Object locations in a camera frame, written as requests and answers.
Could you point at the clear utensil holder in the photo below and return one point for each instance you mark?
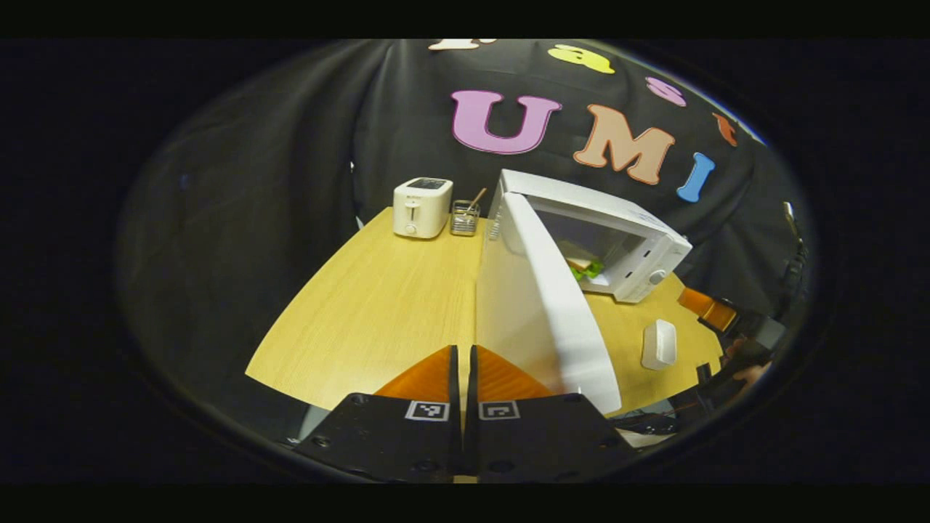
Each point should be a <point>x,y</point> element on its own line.
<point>463,221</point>

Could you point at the white rectangular tray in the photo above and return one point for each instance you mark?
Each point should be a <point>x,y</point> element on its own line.
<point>659,345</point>

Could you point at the wooden stick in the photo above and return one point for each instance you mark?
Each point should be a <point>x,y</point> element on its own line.
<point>478,197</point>

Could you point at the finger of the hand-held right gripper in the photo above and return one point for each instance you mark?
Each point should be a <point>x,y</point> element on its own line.
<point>708,309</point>

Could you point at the white toaster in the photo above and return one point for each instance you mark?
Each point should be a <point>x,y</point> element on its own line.
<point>421,211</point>

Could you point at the lettuce sandwich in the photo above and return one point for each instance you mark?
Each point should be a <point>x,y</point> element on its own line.
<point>585,265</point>

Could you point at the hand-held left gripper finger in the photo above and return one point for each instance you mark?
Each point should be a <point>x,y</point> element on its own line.
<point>455,378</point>
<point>471,378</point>

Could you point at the white microwave oven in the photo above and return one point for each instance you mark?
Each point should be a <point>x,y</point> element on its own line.
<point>538,319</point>

